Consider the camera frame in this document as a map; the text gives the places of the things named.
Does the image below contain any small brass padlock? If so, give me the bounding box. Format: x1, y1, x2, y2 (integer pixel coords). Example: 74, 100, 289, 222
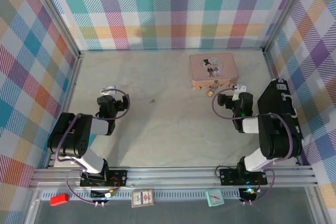
206, 80, 220, 98

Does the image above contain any pink tin box with couple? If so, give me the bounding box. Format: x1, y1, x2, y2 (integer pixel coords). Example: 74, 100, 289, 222
188, 52, 239, 91

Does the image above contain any black suitcase with metal clasps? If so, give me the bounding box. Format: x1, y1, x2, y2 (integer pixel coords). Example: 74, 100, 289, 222
257, 78, 305, 143

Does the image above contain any left black connector module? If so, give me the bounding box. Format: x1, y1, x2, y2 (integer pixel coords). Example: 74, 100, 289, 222
90, 189, 117, 200

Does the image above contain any black connector module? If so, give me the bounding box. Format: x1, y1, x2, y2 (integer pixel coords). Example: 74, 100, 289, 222
238, 187, 259, 200
90, 189, 117, 200

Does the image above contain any right black connector module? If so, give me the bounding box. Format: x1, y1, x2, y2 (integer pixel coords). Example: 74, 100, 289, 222
238, 187, 259, 200

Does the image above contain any playing card box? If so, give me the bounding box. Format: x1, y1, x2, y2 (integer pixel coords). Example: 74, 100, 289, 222
131, 188, 155, 208

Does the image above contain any teal alarm clock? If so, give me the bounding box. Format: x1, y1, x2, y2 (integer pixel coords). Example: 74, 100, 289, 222
205, 187, 226, 208

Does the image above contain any red rectangular block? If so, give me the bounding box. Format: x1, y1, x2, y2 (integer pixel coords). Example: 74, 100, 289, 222
49, 194, 70, 207

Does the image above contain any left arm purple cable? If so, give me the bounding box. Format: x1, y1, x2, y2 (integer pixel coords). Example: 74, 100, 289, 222
56, 88, 131, 206

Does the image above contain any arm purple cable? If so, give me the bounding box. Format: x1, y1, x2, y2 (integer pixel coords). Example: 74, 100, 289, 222
211, 87, 293, 205
56, 88, 131, 206

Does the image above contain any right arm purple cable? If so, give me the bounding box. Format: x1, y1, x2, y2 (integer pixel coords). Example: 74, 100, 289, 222
211, 87, 293, 205

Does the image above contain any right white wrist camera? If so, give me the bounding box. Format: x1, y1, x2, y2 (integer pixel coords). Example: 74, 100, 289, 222
234, 84, 248, 101

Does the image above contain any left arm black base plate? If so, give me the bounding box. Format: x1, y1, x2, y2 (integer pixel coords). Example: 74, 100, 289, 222
79, 169, 129, 188

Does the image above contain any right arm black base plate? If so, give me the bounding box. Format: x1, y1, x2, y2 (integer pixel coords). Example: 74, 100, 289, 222
219, 167, 268, 186

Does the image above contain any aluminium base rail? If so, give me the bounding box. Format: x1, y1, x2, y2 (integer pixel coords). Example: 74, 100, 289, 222
28, 166, 320, 190

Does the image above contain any perforated grey cable tray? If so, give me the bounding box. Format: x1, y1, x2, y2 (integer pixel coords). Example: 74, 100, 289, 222
39, 189, 263, 201

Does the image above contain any right aluminium corner post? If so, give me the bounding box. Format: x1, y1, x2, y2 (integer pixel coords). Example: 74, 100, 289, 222
261, 0, 316, 55

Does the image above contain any aluminium corner post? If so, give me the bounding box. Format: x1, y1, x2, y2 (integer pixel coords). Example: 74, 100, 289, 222
25, 0, 85, 59
261, 0, 316, 55

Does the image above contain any left aluminium corner post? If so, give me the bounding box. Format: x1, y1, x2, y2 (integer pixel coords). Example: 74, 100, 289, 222
25, 0, 85, 59

